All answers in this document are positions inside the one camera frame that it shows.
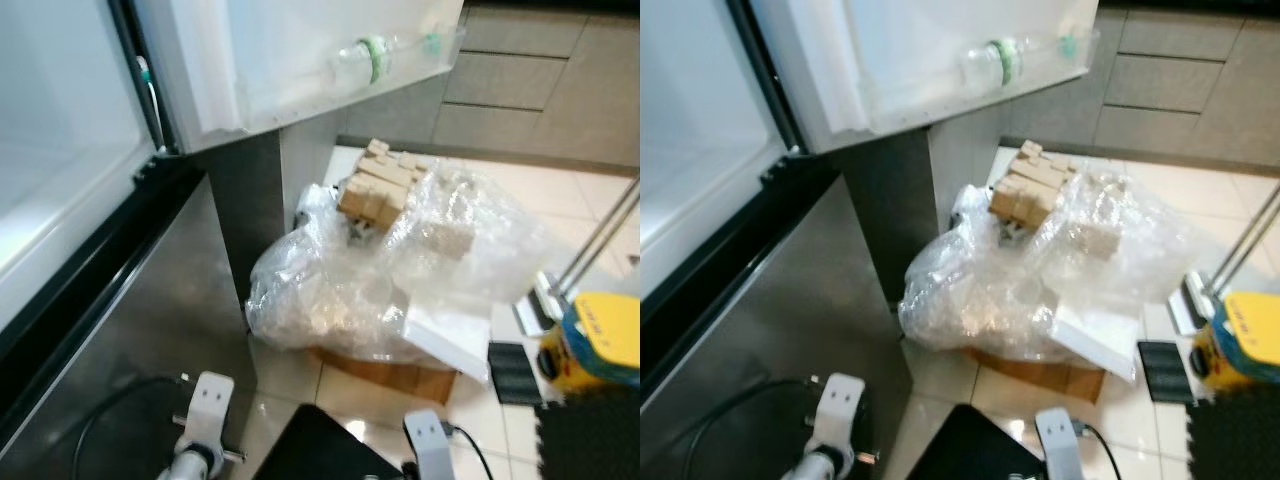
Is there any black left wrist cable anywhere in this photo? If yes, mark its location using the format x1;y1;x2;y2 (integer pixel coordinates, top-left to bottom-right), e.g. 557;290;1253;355
72;375;191;480
683;375;823;480

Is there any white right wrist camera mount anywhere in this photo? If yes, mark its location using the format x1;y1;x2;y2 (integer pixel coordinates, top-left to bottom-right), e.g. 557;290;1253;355
403;410;453;480
1035;408;1083;480

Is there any yellow lidded blue container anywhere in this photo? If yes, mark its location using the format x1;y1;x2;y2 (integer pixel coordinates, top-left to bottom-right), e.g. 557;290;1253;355
1188;292;1280;393
537;292;641;393

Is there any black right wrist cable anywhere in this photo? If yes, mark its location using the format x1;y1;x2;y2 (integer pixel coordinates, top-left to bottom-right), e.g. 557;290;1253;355
1075;420;1123;480
445;425;496;480

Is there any green label water bottle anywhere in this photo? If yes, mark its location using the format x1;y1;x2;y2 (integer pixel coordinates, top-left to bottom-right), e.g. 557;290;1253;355
962;35;1081;93
330;33;446;91

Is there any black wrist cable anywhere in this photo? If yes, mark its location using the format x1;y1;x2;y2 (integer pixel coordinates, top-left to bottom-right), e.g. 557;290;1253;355
445;425;496;480
72;375;191;480
683;375;823;480
1075;420;1123;480

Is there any clear bubble wrap bag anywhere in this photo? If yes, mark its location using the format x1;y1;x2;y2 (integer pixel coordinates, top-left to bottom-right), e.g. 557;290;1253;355
245;160;551;366
897;160;1196;366

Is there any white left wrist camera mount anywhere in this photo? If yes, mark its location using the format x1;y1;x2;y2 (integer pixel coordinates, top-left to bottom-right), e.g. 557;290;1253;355
818;373;867;451
185;372;236;451

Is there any black fabric mat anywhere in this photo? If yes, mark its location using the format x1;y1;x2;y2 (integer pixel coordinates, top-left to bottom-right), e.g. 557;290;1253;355
250;403;406;480
905;403;1051;480

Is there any flat brown cardboard box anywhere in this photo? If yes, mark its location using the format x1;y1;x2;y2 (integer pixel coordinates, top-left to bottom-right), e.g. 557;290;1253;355
310;345;459;406
965;345;1106;404

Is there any white fridge door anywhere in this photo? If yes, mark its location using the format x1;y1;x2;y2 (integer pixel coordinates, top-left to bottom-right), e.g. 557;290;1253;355
750;0;1101;156
130;0;469;153

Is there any grey brown kitchen cabinet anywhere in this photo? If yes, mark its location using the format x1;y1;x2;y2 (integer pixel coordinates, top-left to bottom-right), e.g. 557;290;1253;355
335;0;641;179
1000;0;1280;179

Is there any white flat packet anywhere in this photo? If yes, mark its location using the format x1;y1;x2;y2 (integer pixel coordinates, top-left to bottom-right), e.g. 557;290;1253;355
1053;300;1141;383
403;300;493;386

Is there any black interlocking foam mat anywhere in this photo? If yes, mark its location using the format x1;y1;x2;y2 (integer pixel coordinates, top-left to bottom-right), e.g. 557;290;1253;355
533;385;641;480
1185;390;1280;480

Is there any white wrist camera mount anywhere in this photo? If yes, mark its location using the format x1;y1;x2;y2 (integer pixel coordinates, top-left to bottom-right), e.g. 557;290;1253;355
403;410;453;480
1035;408;1083;480
818;373;867;451
185;372;236;451

